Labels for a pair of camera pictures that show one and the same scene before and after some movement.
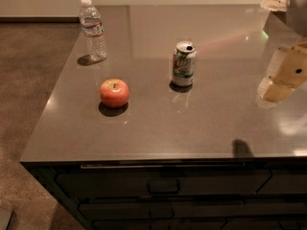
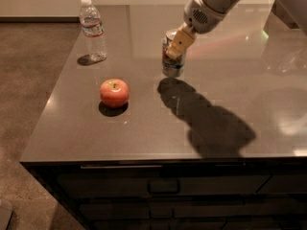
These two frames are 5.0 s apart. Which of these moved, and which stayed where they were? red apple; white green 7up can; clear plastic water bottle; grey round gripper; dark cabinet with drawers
Moved: grey round gripper; white green 7up can
Stayed: dark cabinet with drawers; clear plastic water bottle; red apple
